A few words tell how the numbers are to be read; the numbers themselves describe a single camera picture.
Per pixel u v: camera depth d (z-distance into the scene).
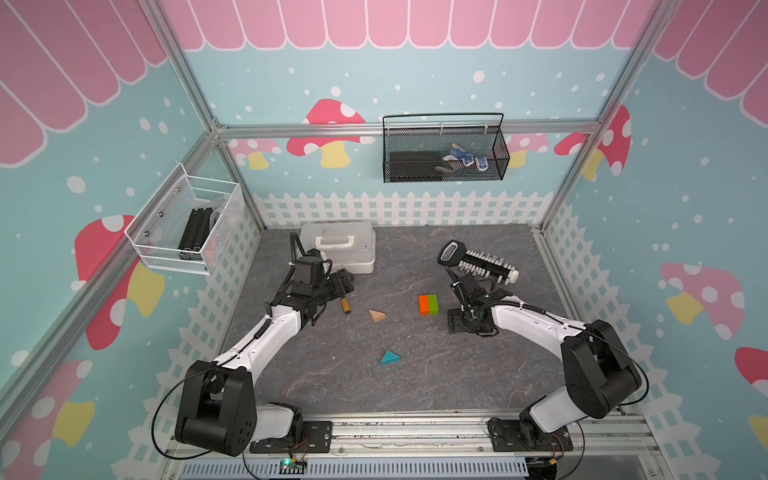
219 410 0.42
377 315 0.94
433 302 0.97
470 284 0.73
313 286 0.67
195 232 0.70
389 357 0.86
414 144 0.94
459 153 0.89
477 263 1.07
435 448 0.73
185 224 0.72
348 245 0.99
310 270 0.66
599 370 0.44
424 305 0.97
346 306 0.97
